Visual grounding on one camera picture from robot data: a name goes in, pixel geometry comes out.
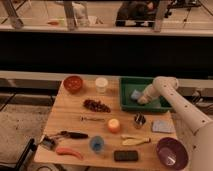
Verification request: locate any purple bowl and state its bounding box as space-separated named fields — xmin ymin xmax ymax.
xmin=156 ymin=137 xmax=189 ymax=171

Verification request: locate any person in background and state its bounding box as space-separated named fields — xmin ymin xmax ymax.
xmin=115 ymin=0 xmax=159 ymax=27

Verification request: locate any white cup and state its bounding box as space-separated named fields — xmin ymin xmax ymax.
xmin=95 ymin=77 xmax=108 ymax=93

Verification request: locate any orange round fruit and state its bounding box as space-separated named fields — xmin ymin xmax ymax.
xmin=107 ymin=118 xmax=120 ymax=133

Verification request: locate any blue sponge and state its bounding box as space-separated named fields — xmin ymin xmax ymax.
xmin=131 ymin=90 xmax=142 ymax=101

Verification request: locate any blue cup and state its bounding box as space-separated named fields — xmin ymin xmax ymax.
xmin=89 ymin=136 xmax=104 ymax=153

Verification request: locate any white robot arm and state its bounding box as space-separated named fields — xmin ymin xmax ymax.
xmin=137 ymin=76 xmax=213 ymax=171

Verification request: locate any black chair frame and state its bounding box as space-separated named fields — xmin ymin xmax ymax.
xmin=0 ymin=138 xmax=37 ymax=171

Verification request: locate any yellow banana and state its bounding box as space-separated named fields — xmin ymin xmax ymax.
xmin=121 ymin=134 xmax=151 ymax=146

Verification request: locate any green plastic tray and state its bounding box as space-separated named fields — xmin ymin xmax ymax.
xmin=119 ymin=76 xmax=172 ymax=113

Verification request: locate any black rectangular block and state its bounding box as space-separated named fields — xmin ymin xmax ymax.
xmin=114 ymin=150 xmax=138 ymax=162

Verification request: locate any bunch of dark grapes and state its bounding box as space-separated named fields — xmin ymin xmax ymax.
xmin=83 ymin=99 xmax=111 ymax=113

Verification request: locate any metal clip tool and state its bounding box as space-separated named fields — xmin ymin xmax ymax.
xmin=39 ymin=135 xmax=56 ymax=151

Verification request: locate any black handled brush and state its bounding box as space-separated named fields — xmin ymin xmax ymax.
xmin=53 ymin=131 xmax=89 ymax=139

